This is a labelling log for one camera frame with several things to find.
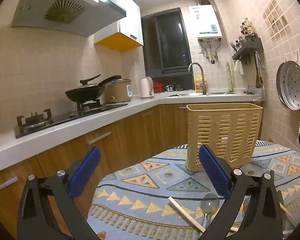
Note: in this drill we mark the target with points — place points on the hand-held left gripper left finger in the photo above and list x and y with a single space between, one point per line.
86 170

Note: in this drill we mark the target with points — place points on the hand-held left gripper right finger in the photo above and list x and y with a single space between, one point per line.
213 170

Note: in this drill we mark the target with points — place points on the beige slotted utensil basket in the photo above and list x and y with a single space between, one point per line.
225 130

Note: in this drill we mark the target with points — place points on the metal spoon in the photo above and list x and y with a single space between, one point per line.
210 203

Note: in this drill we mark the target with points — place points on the white kitchen countertop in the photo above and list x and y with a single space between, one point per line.
72 126

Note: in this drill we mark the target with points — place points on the perforated metal steamer tray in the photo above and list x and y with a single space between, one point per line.
279 85
293 85

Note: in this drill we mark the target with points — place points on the wooden base cabinets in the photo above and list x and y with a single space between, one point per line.
130 132

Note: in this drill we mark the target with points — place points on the black gas stove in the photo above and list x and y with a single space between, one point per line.
52 122

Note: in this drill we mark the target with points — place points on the patterned blue tablecloth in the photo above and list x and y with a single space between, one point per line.
145 200

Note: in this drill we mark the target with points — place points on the small glass cup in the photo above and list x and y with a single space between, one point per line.
251 90

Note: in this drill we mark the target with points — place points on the hanging dark wooden spoon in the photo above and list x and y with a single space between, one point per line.
258 81

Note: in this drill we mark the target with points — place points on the black wok with lid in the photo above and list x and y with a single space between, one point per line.
85 92

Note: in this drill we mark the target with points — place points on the steel kitchen sink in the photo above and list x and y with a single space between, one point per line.
185 95

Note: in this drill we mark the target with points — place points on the beige rice cooker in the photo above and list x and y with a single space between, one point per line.
120 91

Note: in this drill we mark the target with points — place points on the yellow dish soap bottle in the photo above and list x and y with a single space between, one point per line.
197 83

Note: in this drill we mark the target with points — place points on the curved metal faucet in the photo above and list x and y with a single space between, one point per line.
203 80

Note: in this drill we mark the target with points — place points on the hanging metal tongs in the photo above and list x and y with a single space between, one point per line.
259 60

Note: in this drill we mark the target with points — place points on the green hanging bottle brush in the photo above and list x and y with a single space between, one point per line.
230 77

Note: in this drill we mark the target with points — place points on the white hanging cloth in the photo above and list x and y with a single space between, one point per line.
238 67

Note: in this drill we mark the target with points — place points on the red plastic basket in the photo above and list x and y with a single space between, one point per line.
158 87

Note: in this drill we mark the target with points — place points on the white electric kettle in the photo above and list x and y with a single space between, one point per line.
146 88

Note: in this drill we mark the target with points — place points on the dark chopsticks bundle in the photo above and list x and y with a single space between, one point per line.
233 46

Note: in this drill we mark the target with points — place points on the row of condiment bottles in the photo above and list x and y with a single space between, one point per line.
248 30

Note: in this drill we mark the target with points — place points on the dark framed window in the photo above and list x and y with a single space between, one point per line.
167 42

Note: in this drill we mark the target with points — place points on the white gas water heater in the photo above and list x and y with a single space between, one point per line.
205 20

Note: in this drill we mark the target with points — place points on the grey range hood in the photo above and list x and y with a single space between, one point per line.
65 7

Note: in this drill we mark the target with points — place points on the dark wall shelf rack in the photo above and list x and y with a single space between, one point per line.
250 47

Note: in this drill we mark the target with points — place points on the white wall socket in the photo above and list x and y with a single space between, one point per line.
200 50

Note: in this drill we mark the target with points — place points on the white wall cabinet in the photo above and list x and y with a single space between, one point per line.
126 22

